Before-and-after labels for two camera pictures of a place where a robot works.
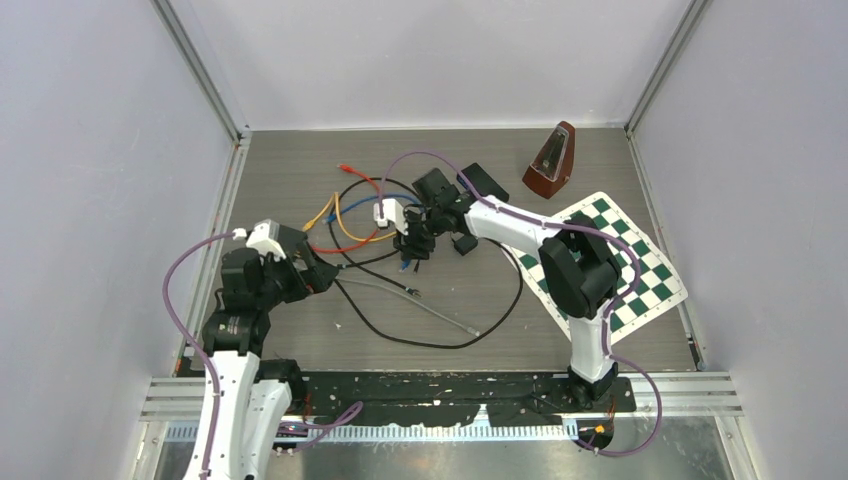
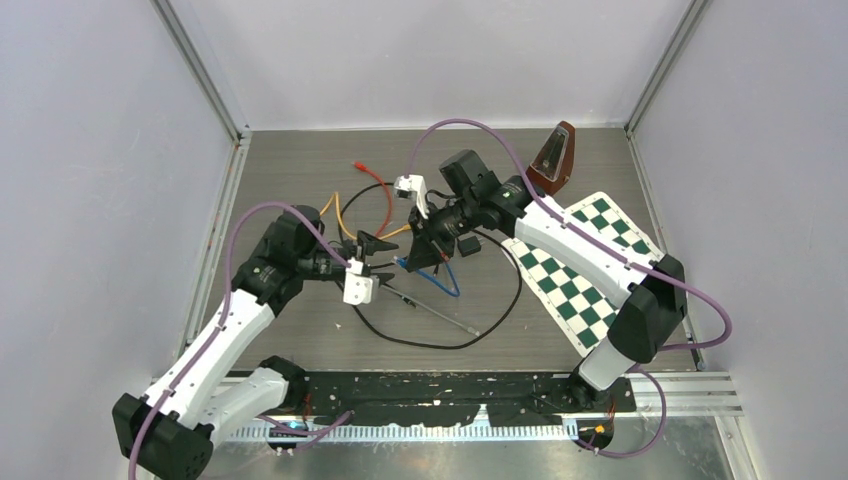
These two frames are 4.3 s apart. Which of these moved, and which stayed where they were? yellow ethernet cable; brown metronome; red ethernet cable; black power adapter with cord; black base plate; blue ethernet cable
Moved: red ethernet cable; blue ethernet cable
Stayed: brown metronome; yellow ethernet cable; black base plate; black power adapter with cord
